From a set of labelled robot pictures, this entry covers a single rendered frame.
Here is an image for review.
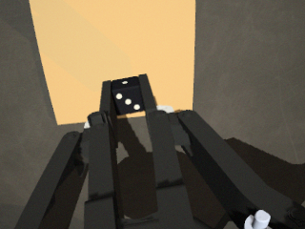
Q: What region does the black die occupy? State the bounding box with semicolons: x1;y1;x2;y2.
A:
112;76;144;115

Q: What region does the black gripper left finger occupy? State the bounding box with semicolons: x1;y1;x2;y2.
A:
14;80;124;229

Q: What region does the tan flat mat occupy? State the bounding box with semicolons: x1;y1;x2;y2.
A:
30;0;195;125

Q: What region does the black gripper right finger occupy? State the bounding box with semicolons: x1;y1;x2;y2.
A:
138;73;305;229

